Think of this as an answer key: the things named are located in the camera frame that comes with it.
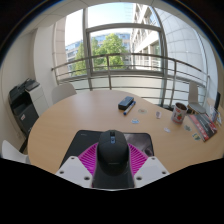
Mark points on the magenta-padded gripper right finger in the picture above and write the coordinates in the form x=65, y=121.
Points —
x=151, y=169

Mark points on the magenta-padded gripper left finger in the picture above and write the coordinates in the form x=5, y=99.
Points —
x=75, y=170

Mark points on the black computer mouse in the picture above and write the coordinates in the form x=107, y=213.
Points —
x=113, y=153

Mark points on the black mouse pad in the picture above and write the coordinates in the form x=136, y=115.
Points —
x=83, y=140

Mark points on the small paper sticker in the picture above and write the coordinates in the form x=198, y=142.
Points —
x=158, y=114
x=135, y=121
x=167, y=130
x=196, y=136
x=188, y=128
x=142, y=111

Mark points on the white chair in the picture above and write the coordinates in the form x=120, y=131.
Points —
x=13, y=153
x=63, y=92
x=195, y=96

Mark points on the blue marker pen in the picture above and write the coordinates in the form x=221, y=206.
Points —
x=129, y=108

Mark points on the colourful magazine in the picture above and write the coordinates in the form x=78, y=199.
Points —
x=203, y=126

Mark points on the black whiteboard eraser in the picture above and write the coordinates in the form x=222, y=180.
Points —
x=126, y=102

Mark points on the black office printer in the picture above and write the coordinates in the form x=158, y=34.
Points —
x=25, y=106

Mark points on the black upright speaker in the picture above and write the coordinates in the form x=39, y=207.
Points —
x=217, y=100

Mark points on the metal balcony railing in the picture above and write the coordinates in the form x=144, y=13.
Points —
x=133, y=56

